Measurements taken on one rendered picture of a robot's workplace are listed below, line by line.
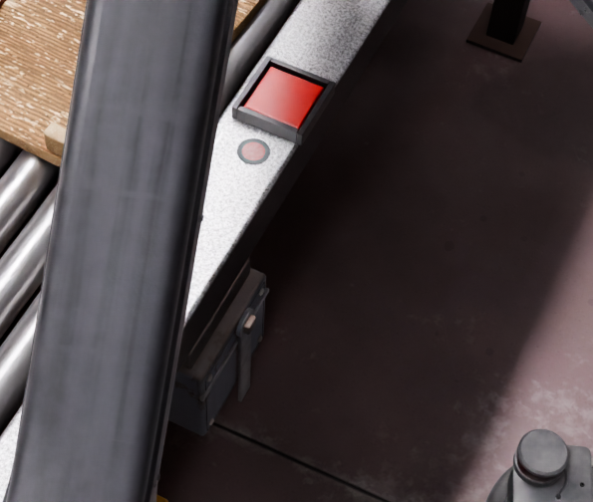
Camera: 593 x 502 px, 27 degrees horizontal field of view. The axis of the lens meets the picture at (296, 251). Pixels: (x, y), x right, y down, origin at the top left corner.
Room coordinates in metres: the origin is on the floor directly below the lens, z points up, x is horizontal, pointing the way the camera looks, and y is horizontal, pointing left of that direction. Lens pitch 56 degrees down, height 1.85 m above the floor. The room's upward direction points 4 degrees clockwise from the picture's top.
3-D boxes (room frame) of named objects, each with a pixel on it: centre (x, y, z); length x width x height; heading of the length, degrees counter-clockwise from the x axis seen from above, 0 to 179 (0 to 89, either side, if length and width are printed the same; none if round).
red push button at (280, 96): (0.80, 0.02, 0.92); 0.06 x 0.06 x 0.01; 68
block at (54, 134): (0.71, 0.21, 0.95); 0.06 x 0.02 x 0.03; 64
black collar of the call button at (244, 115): (0.80, 0.02, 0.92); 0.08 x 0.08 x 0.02; 68
